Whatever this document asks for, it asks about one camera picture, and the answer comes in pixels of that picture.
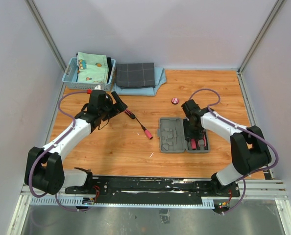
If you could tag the grey plastic tool case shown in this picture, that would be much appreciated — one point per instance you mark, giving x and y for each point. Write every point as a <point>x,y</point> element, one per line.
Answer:
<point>172,135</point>

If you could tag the black cloth in basket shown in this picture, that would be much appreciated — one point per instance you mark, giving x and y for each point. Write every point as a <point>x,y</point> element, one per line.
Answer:
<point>109,63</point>

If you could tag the dark grey checked cloth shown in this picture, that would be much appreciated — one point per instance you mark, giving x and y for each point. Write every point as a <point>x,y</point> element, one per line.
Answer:
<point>138,75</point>

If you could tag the mint patterned cloth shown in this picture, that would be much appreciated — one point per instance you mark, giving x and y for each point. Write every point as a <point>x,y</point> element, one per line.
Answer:
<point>93,68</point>

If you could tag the pink black pliers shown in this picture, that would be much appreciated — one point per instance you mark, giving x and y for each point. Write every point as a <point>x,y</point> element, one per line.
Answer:
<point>202,142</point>

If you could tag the pink utility knife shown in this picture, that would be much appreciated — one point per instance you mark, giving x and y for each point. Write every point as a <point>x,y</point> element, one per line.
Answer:
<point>130,114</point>

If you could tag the blue slotted cable duct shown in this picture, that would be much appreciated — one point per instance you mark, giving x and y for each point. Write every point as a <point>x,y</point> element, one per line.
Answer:
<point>81,202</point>

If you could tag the pink screwdriver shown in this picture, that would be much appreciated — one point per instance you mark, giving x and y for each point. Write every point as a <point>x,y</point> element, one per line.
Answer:
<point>146,132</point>
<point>193,144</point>

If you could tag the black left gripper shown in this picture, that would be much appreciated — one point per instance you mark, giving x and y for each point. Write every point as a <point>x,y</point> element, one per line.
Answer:
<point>114,107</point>

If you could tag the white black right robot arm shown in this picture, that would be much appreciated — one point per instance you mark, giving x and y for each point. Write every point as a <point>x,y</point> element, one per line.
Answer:
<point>249,150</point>

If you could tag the aluminium frame rail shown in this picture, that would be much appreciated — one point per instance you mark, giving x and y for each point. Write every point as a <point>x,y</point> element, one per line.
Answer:
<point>252,189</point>

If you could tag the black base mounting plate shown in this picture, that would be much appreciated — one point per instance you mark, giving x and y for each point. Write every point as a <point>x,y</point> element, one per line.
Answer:
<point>141,198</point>

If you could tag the blue plastic basket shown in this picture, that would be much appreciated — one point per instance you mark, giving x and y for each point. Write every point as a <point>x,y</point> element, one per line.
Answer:
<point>70,78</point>

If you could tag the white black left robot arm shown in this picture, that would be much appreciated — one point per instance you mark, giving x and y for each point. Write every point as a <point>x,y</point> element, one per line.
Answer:
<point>44,172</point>

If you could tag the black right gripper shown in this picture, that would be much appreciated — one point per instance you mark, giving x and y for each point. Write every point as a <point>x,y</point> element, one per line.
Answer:
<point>188,134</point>

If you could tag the light blue folded cloth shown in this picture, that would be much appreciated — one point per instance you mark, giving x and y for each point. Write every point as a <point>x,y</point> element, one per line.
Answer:
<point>160,79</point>

